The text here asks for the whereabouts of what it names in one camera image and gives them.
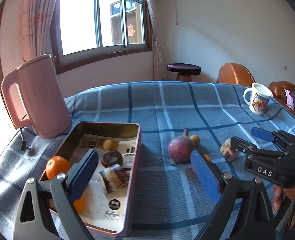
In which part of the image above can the large orange tangerine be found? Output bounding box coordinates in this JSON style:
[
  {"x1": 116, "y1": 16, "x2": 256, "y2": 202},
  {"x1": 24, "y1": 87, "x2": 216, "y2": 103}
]
[{"x1": 45, "y1": 156, "x2": 71, "y2": 180}]

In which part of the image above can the brown sugarcane piece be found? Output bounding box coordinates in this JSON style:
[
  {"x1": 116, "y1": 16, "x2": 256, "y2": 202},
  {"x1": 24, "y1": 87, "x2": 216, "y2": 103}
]
[{"x1": 99, "y1": 164, "x2": 129, "y2": 194}]

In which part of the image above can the dark round water chestnut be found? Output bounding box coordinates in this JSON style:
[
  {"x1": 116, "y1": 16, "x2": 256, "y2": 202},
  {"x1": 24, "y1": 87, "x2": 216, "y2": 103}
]
[{"x1": 101, "y1": 151, "x2": 123, "y2": 168}]

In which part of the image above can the small yellow-brown round fruit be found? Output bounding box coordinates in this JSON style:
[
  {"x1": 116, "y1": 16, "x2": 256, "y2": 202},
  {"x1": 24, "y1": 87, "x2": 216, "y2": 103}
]
[{"x1": 103, "y1": 139, "x2": 119, "y2": 151}]

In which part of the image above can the person's right hand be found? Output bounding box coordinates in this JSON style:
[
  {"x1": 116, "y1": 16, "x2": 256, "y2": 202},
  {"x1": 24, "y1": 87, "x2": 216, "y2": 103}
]
[{"x1": 272, "y1": 184, "x2": 295, "y2": 233}]

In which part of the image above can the white cartoon mug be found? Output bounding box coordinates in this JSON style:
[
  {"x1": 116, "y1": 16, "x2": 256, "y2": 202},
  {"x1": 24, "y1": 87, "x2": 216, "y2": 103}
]
[{"x1": 243, "y1": 83, "x2": 273, "y2": 115}]

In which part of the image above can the brown leather sofa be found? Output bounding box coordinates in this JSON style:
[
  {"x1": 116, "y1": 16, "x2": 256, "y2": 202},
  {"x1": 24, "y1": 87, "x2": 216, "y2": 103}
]
[{"x1": 268, "y1": 81, "x2": 295, "y2": 115}]

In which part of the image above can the pink metal tin box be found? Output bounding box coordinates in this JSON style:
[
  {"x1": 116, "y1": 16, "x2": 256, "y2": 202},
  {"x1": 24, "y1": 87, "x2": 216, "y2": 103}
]
[{"x1": 55, "y1": 122, "x2": 141, "y2": 236}]

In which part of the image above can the small yellow-green fruit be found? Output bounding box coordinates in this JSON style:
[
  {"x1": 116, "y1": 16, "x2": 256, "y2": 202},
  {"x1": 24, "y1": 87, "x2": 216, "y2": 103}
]
[{"x1": 190, "y1": 135, "x2": 201, "y2": 147}]

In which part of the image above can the purple passion fruit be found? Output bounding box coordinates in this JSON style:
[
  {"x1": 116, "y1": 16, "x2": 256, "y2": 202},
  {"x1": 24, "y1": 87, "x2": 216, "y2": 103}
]
[{"x1": 167, "y1": 128, "x2": 196, "y2": 165}]

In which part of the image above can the blue plaid tablecloth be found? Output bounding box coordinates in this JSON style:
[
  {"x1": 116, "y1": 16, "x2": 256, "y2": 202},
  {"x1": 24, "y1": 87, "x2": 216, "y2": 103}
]
[{"x1": 0, "y1": 81, "x2": 295, "y2": 239}]

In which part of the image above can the pink electric kettle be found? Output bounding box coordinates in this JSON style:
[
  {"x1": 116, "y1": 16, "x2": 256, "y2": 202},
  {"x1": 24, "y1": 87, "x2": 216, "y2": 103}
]
[{"x1": 1, "y1": 54, "x2": 71, "y2": 139}]

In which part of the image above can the purple cushioned stool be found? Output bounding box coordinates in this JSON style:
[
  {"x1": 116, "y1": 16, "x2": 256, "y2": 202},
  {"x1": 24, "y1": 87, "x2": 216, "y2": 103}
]
[{"x1": 167, "y1": 63, "x2": 201, "y2": 82}]

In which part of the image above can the pink curtain right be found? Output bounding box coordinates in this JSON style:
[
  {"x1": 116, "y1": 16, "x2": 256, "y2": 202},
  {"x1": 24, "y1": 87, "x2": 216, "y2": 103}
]
[{"x1": 147, "y1": 0, "x2": 166, "y2": 80}]

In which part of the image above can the pink curtain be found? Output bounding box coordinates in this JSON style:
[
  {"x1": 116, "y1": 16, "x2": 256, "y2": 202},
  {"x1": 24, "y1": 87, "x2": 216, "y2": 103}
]
[
  {"x1": 147, "y1": 0, "x2": 166, "y2": 80},
  {"x1": 19, "y1": 0, "x2": 56, "y2": 62}
]

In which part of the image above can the pink curtain left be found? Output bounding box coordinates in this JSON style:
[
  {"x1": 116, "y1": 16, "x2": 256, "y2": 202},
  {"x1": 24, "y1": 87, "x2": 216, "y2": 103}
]
[{"x1": 19, "y1": 0, "x2": 56, "y2": 62}]

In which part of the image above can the kettle black power cord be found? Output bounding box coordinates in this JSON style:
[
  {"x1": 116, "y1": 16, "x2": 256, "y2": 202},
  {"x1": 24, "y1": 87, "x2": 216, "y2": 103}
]
[{"x1": 19, "y1": 127, "x2": 32, "y2": 152}]

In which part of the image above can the window with brown frame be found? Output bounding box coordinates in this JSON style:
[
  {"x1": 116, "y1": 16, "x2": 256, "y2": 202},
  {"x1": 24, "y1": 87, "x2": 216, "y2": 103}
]
[{"x1": 51, "y1": 0, "x2": 152, "y2": 74}]

